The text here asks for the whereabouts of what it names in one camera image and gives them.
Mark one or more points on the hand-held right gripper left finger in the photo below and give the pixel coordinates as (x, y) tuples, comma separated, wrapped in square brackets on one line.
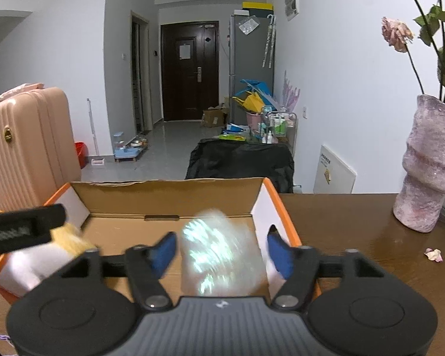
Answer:
[(165, 254)]

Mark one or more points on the blue bag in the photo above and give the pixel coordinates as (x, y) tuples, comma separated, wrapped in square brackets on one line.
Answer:
[(257, 85)]

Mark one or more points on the yellow white cloth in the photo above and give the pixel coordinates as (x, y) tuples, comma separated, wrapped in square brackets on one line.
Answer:
[(29, 267)]

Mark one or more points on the blue yellow packets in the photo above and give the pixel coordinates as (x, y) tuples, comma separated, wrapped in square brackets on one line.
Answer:
[(233, 133)]

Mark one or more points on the white flat box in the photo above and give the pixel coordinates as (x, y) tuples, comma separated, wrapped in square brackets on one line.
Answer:
[(241, 12)]

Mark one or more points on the paper notice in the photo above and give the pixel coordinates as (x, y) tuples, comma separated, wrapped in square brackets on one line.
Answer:
[(184, 51)]

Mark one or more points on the grey refrigerator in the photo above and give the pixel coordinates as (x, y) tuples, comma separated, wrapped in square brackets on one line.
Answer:
[(246, 55)]

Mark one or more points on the pink fuzzy vase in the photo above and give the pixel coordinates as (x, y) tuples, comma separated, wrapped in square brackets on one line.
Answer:
[(426, 170)]

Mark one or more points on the pink bucket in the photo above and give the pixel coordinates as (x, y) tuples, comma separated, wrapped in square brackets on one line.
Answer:
[(253, 120)]

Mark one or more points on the dark brown door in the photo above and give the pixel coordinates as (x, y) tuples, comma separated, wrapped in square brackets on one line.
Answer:
[(193, 89)]

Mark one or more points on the pink cloth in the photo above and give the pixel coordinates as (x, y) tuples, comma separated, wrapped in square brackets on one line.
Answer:
[(18, 92)]

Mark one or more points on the shiny clear plastic bag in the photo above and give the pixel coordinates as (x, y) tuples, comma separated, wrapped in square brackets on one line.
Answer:
[(218, 252)]

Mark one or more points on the yellow bag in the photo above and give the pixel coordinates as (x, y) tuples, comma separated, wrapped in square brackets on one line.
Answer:
[(253, 102)]

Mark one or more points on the purple flower wall decal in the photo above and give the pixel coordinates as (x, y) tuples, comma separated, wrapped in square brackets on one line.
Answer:
[(291, 92)]

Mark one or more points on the metal trolley with bottles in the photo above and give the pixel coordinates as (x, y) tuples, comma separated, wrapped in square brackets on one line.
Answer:
[(280, 124)]

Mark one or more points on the folded pale umbrellas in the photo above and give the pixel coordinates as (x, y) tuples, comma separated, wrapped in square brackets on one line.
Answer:
[(269, 40)]

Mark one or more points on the brown cardboard box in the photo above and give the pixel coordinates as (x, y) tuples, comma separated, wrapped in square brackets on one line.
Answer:
[(213, 118)]

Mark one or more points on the orange-edged cardboard box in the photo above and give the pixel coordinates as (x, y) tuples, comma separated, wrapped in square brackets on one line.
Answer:
[(133, 200)]

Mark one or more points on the blue pet feeder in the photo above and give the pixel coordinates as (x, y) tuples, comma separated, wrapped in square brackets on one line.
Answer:
[(128, 152)]

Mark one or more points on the white board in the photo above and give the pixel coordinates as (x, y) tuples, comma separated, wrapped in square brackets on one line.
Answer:
[(335, 172)]

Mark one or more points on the white wall panel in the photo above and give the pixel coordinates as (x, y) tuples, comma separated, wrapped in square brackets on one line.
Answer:
[(292, 2)]

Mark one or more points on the dried pink rose bouquet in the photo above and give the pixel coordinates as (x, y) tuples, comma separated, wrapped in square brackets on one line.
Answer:
[(396, 33)]

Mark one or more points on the yellow black box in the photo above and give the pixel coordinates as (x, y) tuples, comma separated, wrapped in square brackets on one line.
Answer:
[(257, 7)]

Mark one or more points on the white mop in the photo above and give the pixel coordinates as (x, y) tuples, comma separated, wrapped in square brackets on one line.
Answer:
[(97, 161)]

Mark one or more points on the red bucket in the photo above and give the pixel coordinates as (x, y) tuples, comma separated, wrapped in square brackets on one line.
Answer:
[(80, 154)]

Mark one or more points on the pink ribbed suitcase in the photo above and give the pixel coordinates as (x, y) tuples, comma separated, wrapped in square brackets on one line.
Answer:
[(33, 148)]

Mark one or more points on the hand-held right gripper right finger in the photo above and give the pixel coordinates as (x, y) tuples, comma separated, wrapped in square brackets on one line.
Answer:
[(280, 256)]

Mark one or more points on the fallen pink petal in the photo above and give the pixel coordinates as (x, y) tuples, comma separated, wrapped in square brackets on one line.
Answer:
[(434, 255)]

